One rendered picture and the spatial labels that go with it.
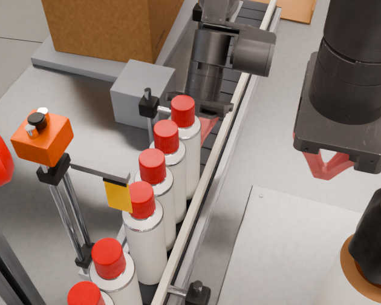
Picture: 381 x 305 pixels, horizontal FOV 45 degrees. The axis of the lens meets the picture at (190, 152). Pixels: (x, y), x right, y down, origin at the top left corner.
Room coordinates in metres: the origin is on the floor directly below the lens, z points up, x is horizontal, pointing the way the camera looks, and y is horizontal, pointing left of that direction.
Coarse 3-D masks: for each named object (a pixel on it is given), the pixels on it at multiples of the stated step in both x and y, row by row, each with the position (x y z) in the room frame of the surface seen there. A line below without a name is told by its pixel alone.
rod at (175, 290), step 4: (168, 288) 0.27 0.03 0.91; (172, 288) 0.27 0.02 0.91; (176, 288) 0.27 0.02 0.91; (180, 288) 0.27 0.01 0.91; (168, 292) 0.26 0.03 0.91; (172, 292) 0.26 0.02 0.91; (176, 292) 0.26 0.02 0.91; (180, 292) 0.26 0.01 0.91; (184, 292) 0.26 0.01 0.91; (180, 296) 0.26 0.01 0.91; (184, 296) 0.26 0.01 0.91
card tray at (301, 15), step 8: (256, 0) 1.11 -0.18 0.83; (264, 0) 1.11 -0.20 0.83; (280, 0) 1.11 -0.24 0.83; (288, 0) 1.11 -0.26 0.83; (296, 0) 1.11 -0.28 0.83; (304, 0) 1.11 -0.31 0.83; (312, 0) 1.11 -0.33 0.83; (288, 8) 1.07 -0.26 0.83; (296, 8) 1.07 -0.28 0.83; (304, 8) 1.07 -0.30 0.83; (312, 8) 1.01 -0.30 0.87; (288, 16) 1.03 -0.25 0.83; (296, 16) 1.03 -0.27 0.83; (304, 16) 1.03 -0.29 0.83; (312, 16) 1.03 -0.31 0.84
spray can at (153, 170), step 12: (144, 156) 0.36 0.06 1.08; (156, 156) 0.36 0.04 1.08; (144, 168) 0.34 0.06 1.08; (156, 168) 0.34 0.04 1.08; (168, 168) 0.38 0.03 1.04; (144, 180) 0.35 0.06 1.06; (156, 180) 0.34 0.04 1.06; (168, 180) 0.35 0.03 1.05; (156, 192) 0.34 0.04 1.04; (168, 192) 0.34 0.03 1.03; (168, 204) 0.34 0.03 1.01; (168, 216) 0.34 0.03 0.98; (168, 228) 0.34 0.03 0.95; (168, 240) 0.34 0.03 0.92
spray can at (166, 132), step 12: (168, 120) 0.42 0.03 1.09; (156, 132) 0.40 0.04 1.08; (168, 132) 0.40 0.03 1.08; (156, 144) 0.40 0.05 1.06; (168, 144) 0.39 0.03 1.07; (180, 144) 0.41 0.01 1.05; (168, 156) 0.39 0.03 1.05; (180, 156) 0.40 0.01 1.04; (180, 168) 0.39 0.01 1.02; (180, 180) 0.39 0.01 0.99; (180, 192) 0.39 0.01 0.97; (180, 204) 0.39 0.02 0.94; (180, 216) 0.39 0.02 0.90
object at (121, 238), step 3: (231, 18) 0.85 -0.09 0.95; (225, 27) 0.80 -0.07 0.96; (123, 225) 0.34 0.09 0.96; (123, 228) 0.33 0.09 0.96; (120, 231) 0.33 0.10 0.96; (123, 231) 0.33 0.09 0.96; (120, 234) 0.32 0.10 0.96; (123, 234) 0.32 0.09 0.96; (117, 237) 0.32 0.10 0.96; (120, 237) 0.32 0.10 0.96; (123, 237) 0.32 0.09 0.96; (120, 240) 0.31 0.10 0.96; (123, 240) 0.31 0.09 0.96; (126, 240) 0.32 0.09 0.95; (120, 243) 0.31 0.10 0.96; (123, 243) 0.31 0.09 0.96; (123, 246) 0.31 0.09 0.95
